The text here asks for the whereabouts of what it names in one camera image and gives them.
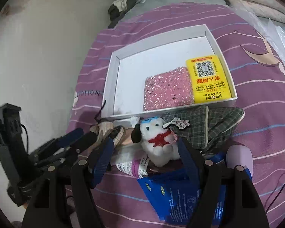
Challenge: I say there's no green plaid cloth pouch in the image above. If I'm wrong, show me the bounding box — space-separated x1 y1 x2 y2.
161 105 245 153

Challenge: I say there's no purple round sponge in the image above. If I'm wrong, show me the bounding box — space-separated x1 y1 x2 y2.
226 145 253 179

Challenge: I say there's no blue foil packet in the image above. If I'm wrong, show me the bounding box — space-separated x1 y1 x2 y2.
137 168 227 226

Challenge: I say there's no pink glitter sponge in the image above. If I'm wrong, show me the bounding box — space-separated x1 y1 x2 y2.
143 67 194 111

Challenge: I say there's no purple refill pouch bottle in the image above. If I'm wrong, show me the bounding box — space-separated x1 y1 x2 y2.
110 144 160 179

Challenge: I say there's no black thin cable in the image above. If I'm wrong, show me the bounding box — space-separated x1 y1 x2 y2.
266 154 285 214

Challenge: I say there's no peach puff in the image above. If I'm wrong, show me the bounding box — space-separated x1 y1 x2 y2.
120 128 140 147

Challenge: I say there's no clear plastic sheet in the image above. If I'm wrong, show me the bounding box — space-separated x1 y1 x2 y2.
230 7 285 65

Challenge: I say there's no black white crumpled cloth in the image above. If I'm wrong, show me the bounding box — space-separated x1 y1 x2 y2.
108 0 136 22

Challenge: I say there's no yellow QR code packet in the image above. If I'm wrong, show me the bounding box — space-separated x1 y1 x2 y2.
186 55 232 104

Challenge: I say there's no white plush dog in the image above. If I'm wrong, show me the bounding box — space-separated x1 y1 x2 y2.
131 116 180 167

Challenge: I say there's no beige plaid cloth pouch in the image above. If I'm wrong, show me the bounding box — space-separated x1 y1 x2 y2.
89 121 126 150

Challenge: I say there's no purple striped bed sheet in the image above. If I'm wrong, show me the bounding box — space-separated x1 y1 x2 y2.
68 3 285 227

